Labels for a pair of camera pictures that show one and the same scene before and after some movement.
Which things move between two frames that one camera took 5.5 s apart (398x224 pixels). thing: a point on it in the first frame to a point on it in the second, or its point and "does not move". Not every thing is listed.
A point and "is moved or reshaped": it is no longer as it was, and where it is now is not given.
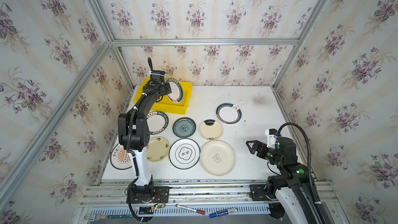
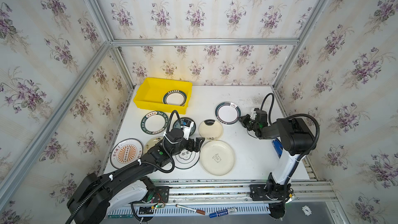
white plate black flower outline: x=184 y=153 does not move
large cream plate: x=217 y=157 does not move
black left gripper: x=156 y=78 to x=191 y=144
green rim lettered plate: x=157 y=122 does not move
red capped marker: x=199 y=211 does not move
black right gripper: x=264 y=150 to x=252 y=123
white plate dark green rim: x=176 y=96 is moved or reshaped
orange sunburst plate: x=117 y=157 does not move
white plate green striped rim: x=228 y=113 does not move
